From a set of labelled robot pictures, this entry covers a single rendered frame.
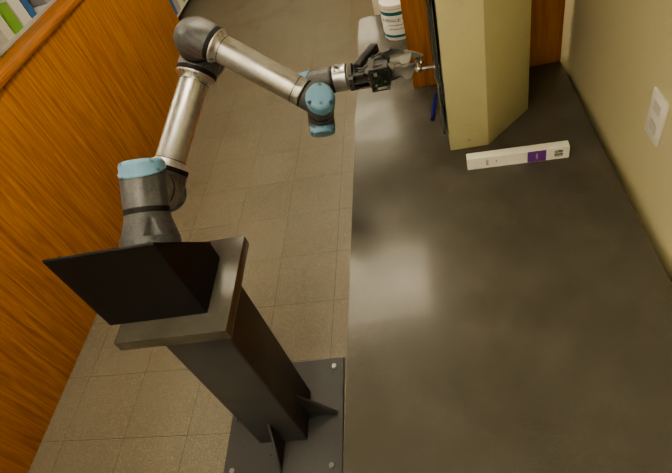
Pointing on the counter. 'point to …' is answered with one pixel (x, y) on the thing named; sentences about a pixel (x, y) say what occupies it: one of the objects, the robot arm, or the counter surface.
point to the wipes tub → (392, 16)
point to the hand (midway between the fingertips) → (418, 58)
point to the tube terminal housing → (483, 49)
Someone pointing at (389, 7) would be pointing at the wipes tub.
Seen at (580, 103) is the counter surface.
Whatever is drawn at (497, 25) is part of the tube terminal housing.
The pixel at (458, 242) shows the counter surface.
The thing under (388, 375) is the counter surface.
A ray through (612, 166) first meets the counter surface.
